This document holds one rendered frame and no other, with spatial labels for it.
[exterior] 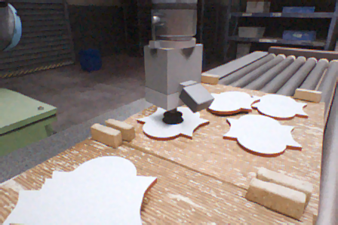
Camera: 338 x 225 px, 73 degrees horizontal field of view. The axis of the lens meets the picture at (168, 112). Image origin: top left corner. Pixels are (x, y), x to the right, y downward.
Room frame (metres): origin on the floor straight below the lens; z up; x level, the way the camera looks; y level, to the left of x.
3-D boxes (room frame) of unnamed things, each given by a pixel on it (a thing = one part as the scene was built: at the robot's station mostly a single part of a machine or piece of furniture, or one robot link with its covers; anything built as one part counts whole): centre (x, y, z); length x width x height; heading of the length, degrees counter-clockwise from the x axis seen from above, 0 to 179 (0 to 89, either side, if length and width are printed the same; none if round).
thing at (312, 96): (0.54, -0.35, 0.95); 0.06 x 0.02 x 0.03; 57
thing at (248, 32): (4.93, -1.68, 0.74); 0.44 x 0.36 x 0.20; 42
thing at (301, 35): (4.47, -2.44, 0.72); 0.50 x 0.38 x 0.16; 49
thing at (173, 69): (0.39, -0.02, 1.04); 0.12 x 0.09 x 0.16; 41
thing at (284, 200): (0.20, -0.12, 0.95); 0.06 x 0.02 x 0.03; 58
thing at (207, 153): (0.45, -0.13, 0.93); 0.41 x 0.35 x 0.02; 147
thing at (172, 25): (0.41, -0.01, 1.12); 0.08 x 0.08 x 0.05
